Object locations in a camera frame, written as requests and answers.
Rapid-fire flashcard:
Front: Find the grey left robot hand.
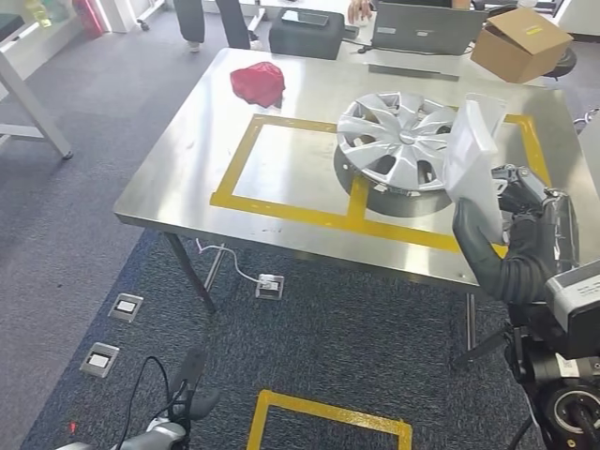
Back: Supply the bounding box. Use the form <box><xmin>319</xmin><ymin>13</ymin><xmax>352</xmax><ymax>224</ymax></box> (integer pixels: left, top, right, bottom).
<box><xmin>188</xmin><ymin>389</ymin><xmax>221</xmax><ymax>422</ymax></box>

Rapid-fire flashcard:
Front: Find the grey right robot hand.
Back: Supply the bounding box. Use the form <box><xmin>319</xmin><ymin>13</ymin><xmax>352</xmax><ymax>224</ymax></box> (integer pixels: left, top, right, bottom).
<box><xmin>452</xmin><ymin>164</ymin><xmax>580</xmax><ymax>276</ymax></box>

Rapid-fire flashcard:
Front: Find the white plastic part orange writing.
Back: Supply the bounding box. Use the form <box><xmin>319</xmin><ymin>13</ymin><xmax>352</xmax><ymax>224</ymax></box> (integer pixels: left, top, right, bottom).
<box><xmin>442</xmin><ymin>93</ymin><xmax>509</xmax><ymax>245</ymax></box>

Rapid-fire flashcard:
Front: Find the white table panel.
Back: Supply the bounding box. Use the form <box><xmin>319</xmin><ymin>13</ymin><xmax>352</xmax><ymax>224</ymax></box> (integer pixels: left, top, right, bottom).
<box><xmin>579</xmin><ymin>112</ymin><xmax>600</xmax><ymax>213</ymax></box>

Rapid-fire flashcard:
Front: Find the silver floor outlet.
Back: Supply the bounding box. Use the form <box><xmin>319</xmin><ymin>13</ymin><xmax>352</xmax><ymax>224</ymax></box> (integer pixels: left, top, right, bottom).
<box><xmin>107</xmin><ymin>292</ymin><xmax>144</xmax><ymax>323</ymax></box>
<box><xmin>79</xmin><ymin>341</ymin><xmax>120</xmax><ymax>380</ymax></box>
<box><xmin>254</xmin><ymin>274</ymin><xmax>285</xmax><ymax>302</ymax></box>

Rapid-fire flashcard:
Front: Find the yellow floor tape square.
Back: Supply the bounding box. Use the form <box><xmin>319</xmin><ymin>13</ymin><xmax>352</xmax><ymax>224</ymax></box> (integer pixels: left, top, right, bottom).
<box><xmin>245</xmin><ymin>389</ymin><xmax>414</xmax><ymax>450</ymax></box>

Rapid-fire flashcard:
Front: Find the black office chair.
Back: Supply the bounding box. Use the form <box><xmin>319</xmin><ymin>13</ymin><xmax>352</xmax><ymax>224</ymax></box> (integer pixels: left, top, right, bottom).
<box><xmin>543</xmin><ymin>46</ymin><xmax>578</xmax><ymax>81</ymax></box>

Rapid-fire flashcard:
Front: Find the open brown cardboard box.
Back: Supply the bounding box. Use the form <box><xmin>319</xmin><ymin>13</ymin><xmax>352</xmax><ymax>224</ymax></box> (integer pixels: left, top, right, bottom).
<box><xmin>469</xmin><ymin>6</ymin><xmax>574</xmax><ymax>85</ymax></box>

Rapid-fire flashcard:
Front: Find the silver wheel hubcap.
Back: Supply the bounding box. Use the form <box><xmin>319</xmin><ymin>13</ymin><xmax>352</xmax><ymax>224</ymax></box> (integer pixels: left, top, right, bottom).
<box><xmin>336</xmin><ymin>91</ymin><xmax>463</xmax><ymax>195</ymax></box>

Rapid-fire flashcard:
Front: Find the grey flat bar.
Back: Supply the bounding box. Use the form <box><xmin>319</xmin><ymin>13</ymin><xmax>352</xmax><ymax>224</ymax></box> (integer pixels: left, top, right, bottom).
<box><xmin>368</xmin><ymin>64</ymin><xmax>460</xmax><ymax>82</ymax></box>

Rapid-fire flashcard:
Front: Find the grey laptop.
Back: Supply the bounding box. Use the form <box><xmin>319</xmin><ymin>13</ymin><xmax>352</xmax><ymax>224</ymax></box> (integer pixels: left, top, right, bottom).
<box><xmin>370</xmin><ymin>1</ymin><xmax>488</xmax><ymax>57</ymax></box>

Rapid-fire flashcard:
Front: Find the white office table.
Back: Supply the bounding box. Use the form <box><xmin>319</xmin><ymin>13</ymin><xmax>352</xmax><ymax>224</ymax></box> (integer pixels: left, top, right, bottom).
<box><xmin>337</xmin><ymin>24</ymin><xmax>547</xmax><ymax>88</ymax></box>

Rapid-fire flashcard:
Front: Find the person's hand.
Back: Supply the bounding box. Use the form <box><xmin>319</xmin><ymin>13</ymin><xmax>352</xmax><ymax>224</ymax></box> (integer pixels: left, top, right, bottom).
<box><xmin>348</xmin><ymin>0</ymin><xmax>374</xmax><ymax>24</ymax></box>

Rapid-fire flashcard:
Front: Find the person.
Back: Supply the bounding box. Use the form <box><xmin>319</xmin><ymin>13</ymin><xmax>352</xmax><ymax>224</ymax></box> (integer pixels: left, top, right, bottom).
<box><xmin>174</xmin><ymin>0</ymin><xmax>261</xmax><ymax>54</ymax></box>
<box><xmin>348</xmin><ymin>0</ymin><xmax>471</xmax><ymax>24</ymax></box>

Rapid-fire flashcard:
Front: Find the red cloth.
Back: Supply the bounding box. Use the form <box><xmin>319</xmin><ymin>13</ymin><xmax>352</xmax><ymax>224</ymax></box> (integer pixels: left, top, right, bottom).
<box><xmin>229</xmin><ymin>62</ymin><xmax>286</xmax><ymax>110</ymax></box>

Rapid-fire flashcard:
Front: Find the black hard case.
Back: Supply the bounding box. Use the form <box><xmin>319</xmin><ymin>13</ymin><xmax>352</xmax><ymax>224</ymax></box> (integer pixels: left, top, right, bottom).
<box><xmin>268</xmin><ymin>7</ymin><xmax>346</xmax><ymax>62</ymax></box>

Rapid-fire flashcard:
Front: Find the green top white desk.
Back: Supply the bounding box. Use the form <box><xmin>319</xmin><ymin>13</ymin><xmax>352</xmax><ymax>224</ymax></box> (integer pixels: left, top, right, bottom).
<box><xmin>0</xmin><ymin>12</ymin><xmax>74</xmax><ymax>161</ymax></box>

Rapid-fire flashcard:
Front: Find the white rolling stand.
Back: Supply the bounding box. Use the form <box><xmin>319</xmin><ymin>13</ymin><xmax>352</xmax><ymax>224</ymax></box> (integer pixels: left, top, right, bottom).
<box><xmin>91</xmin><ymin>0</ymin><xmax>165</xmax><ymax>34</ymax></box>

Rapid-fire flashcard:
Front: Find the black camera cable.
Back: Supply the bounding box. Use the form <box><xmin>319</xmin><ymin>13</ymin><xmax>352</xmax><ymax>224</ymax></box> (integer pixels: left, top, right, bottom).
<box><xmin>117</xmin><ymin>355</ymin><xmax>188</xmax><ymax>450</ymax></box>

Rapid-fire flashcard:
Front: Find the white floor cable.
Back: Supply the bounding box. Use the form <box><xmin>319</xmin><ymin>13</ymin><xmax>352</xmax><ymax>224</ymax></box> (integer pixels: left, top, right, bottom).
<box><xmin>195</xmin><ymin>238</ymin><xmax>263</xmax><ymax>287</ymax></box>

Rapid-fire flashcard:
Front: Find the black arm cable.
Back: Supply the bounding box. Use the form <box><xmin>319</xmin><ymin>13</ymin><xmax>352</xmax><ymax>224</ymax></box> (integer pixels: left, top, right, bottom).
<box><xmin>506</xmin><ymin>415</ymin><xmax>536</xmax><ymax>450</ymax></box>

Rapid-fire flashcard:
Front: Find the yellow tape rectangle frame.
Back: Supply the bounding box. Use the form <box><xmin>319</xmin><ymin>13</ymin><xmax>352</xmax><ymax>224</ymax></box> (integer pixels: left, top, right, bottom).
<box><xmin>209</xmin><ymin>113</ymin><xmax>553</xmax><ymax>259</ymax></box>

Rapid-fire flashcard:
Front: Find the steel frame table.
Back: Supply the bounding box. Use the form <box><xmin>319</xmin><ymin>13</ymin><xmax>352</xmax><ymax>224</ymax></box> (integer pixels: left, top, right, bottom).
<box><xmin>113</xmin><ymin>48</ymin><xmax>600</xmax><ymax>353</ymax></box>

